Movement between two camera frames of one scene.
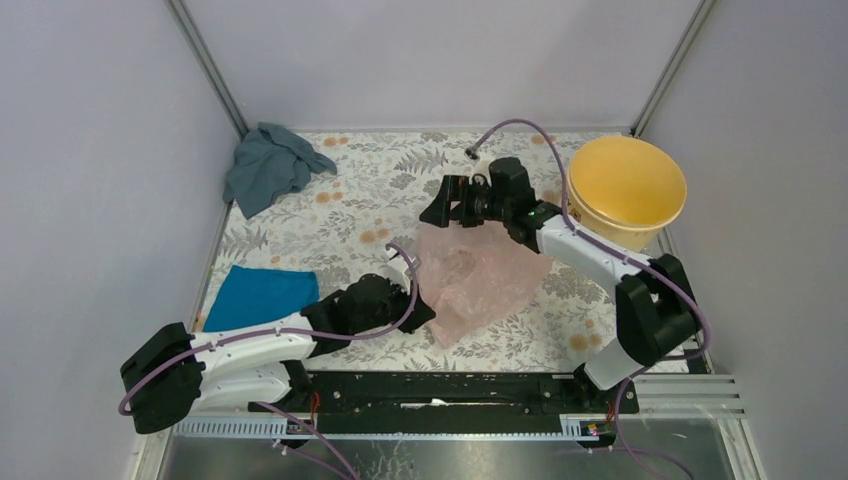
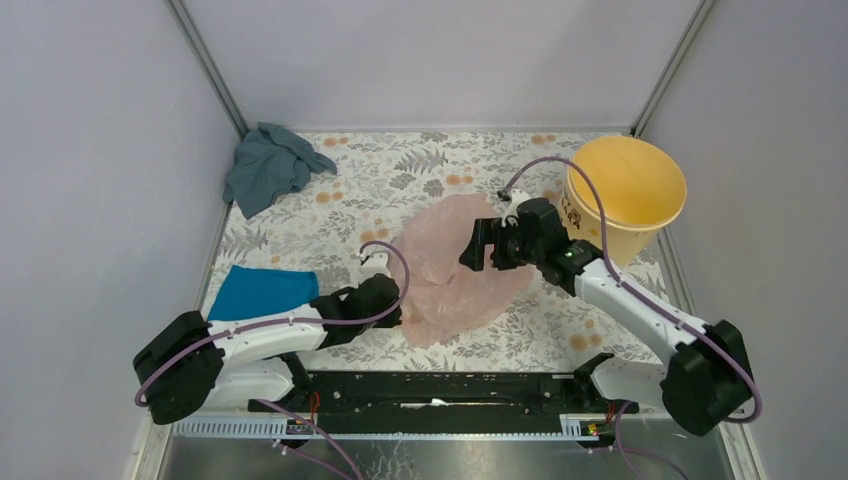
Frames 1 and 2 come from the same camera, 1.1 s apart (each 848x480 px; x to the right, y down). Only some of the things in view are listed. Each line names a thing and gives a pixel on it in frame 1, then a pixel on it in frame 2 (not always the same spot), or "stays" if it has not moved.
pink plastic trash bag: x=471 y=277 stays
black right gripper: x=454 y=188 -> x=489 y=231
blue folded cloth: x=253 y=296 stays
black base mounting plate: x=454 y=394 stays
